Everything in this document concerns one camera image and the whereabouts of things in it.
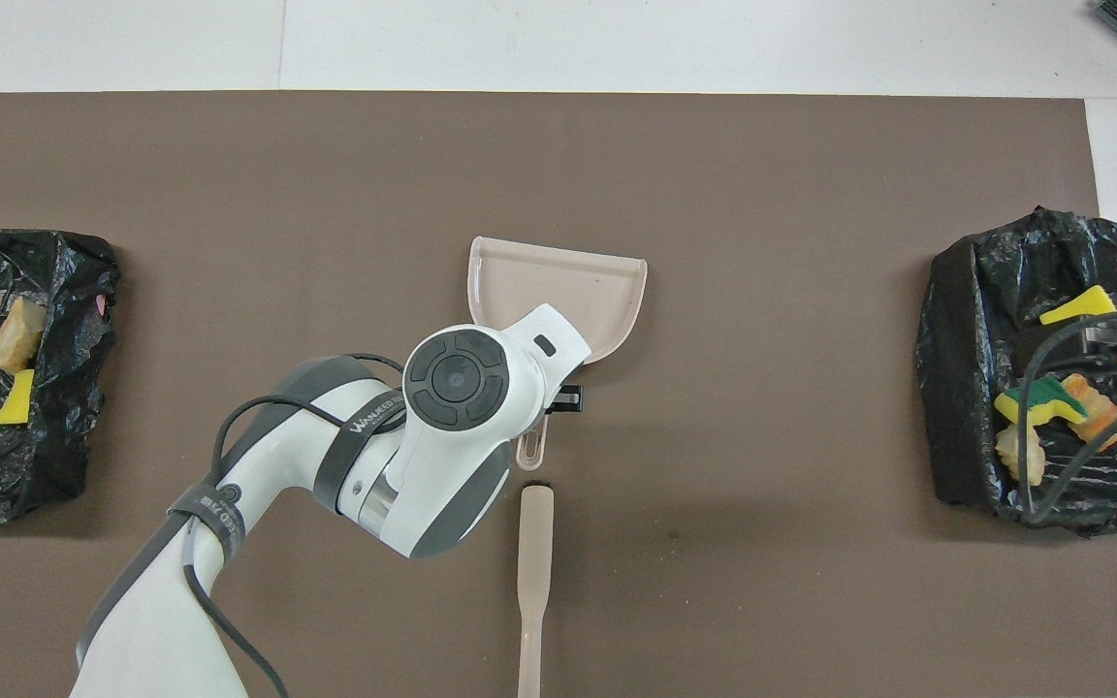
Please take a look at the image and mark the orange striped croissant piece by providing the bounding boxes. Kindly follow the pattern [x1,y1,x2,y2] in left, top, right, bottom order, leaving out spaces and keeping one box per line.
[1063,373,1117,454]
[0,297,48,376]

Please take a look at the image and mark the notched yellow sponge piece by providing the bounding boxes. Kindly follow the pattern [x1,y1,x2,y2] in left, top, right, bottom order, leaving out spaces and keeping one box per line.
[993,376,1088,429]

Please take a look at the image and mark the beige plastic dustpan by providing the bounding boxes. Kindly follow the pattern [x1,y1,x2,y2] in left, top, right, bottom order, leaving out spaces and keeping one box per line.
[466,236,649,472]

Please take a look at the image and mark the beige hand brush black bristles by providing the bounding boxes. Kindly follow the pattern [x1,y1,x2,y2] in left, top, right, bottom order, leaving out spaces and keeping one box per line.
[516,483,556,698]

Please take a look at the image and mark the pale croissant piece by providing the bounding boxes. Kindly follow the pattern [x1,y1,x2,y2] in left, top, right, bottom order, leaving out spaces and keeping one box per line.
[995,424,1046,487]

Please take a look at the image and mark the black bag lined bin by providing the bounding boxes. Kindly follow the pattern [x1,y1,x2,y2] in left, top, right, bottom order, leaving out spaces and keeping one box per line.
[915,206,1117,537]
[0,228,123,524]

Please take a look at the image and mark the brown table mat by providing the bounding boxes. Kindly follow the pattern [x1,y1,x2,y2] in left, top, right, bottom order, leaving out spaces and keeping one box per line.
[0,90,1117,698]

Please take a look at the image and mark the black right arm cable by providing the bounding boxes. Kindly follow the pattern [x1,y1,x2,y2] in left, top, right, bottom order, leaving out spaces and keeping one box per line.
[1014,308,1117,526]

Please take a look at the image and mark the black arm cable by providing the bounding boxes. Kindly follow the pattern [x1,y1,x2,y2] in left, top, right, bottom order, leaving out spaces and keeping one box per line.
[180,353,404,698]
[1014,308,1117,526]

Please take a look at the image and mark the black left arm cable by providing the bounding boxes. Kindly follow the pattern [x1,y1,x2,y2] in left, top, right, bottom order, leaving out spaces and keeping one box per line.
[180,353,404,698]

